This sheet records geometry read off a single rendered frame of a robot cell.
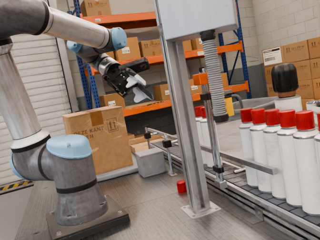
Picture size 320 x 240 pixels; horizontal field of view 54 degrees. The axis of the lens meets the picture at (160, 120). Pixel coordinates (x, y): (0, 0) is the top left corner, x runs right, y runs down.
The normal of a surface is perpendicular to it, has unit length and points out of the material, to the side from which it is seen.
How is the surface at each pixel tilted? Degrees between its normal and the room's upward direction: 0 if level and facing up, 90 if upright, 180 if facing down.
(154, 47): 90
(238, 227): 0
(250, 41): 90
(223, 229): 0
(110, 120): 90
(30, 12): 102
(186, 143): 90
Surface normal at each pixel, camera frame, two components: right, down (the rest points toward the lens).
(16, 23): 0.42, 0.68
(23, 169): -0.42, 0.39
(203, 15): -0.30, 0.17
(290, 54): -0.84, 0.22
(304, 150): -0.62, 0.20
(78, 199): 0.21, -0.22
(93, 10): 0.44, 0.04
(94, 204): 0.62, -0.33
